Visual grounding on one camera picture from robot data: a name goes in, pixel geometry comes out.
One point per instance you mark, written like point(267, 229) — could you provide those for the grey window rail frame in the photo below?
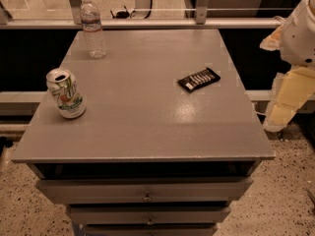
point(8, 22)

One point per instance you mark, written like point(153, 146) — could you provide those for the bottom drawer front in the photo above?
point(157, 230)

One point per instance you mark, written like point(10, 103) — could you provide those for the drawer with knob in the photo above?
point(148, 214)
point(83, 192)

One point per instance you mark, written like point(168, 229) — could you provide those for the black candy bar wrapper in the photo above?
point(199, 80)

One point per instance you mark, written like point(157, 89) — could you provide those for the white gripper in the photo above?
point(297, 38)

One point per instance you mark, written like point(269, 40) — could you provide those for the top drawer with knob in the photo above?
point(83, 192)

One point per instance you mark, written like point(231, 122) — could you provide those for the white green 7up can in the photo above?
point(62, 85)

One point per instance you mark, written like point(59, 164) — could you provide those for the middle drawer with knob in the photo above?
point(148, 214)

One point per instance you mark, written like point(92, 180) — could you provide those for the clear plastic water bottle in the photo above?
point(92, 28)

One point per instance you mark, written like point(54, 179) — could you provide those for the grey drawer cabinet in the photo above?
point(141, 124)

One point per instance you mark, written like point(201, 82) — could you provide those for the black sunglasses on ledge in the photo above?
point(122, 14)

